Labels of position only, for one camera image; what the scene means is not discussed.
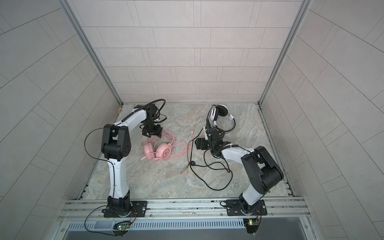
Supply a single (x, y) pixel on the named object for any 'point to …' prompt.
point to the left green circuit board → (121, 227)
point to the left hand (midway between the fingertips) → (159, 132)
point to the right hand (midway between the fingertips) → (200, 141)
